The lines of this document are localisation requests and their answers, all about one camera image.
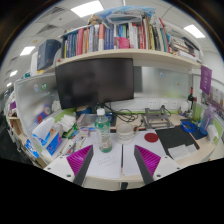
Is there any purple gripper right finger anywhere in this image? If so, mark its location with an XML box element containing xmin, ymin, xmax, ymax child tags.
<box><xmin>134</xmin><ymin>145</ymin><xmax>161</xmax><ymax>185</ymax></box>

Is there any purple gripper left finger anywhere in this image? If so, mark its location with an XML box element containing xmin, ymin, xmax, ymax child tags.
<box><xmin>67</xmin><ymin>145</ymin><xmax>93</xmax><ymax>186</ymax></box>

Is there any green plastic water bottle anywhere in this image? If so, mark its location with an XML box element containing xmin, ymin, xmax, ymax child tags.
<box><xmin>95</xmin><ymin>108</ymin><xmax>112</xmax><ymax>153</ymax></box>

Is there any white paper sheet right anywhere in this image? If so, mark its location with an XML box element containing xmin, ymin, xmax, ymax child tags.
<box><xmin>123</xmin><ymin>129</ymin><xmax>166</xmax><ymax>176</ymax></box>

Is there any white paper sheet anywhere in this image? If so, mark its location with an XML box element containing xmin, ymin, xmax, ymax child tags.
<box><xmin>123</xmin><ymin>129</ymin><xmax>166</xmax><ymax>176</ymax></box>
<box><xmin>83</xmin><ymin>132</ymin><xmax>122</xmax><ymax>179</ymax></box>

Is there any red round coaster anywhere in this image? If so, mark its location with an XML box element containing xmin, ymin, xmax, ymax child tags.
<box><xmin>144</xmin><ymin>133</ymin><xmax>159</xmax><ymax>143</ymax></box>

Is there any white paper sheet left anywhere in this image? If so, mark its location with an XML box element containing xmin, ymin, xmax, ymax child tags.
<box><xmin>83</xmin><ymin>132</ymin><xmax>122</xmax><ymax>179</ymax></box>

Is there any white folded cloth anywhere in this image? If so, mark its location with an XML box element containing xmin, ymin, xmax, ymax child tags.
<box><xmin>168</xmin><ymin>145</ymin><xmax>190</xmax><ymax>160</ymax></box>

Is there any black mouse pad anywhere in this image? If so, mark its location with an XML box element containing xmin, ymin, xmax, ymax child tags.
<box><xmin>156</xmin><ymin>126</ymin><xmax>200</xmax><ymax>153</ymax></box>

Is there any white ceramic mug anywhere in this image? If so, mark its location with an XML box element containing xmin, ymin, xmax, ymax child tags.
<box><xmin>116</xmin><ymin>124</ymin><xmax>138</xmax><ymax>144</ymax></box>

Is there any blue tissue box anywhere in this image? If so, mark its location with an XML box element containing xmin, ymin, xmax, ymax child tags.
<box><xmin>32</xmin><ymin>117</ymin><xmax>62</xmax><ymax>155</ymax></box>

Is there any grey metal laptop stand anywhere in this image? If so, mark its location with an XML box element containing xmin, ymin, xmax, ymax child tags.
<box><xmin>143</xmin><ymin>105</ymin><xmax>174</xmax><ymax>130</ymax></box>

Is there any dark wine bottle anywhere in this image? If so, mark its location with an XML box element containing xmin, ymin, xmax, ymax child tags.
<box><xmin>187</xmin><ymin>87</ymin><xmax>194</xmax><ymax>111</ymax></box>

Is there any purple spray bottle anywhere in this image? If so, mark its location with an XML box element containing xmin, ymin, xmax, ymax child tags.
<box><xmin>200</xmin><ymin>105</ymin><xmax>215</xmax><ymax>135</ymax></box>

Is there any black computer monitor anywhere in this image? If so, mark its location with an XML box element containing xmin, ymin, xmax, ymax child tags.
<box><xmin>55</xmin><ymin>58</ymin><xmax>134</xmax><ymax>109</ymax></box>

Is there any purple hanging sign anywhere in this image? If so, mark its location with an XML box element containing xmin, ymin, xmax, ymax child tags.
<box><xmin>200</xmin><ymin>66</ymin><xmax>212</xmax><ymax>94</ymax></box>

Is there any white wooden bookshelf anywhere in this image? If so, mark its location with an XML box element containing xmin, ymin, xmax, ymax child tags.
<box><xmin>44</xmin><ymin>49</ymin><xmax>201</xmax><ymax>73</ymax></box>

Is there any dark blue storage box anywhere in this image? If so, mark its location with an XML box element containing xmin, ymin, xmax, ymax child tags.
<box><xmin>37</xmin><ymin>39</ymin><xmax>61</xmax><ymax>70</ymax></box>

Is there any row of books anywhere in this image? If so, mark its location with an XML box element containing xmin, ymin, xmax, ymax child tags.
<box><xmin>62</xmin><ymin>14</ymin><xmax>201</xmax><ymax>62</ymax></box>

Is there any blue cable coil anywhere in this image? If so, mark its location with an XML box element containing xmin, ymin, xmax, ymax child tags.
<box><xmin>180</xmin><ymin>120</ymin><xmax>199</xmax><ymax>134</ymax></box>

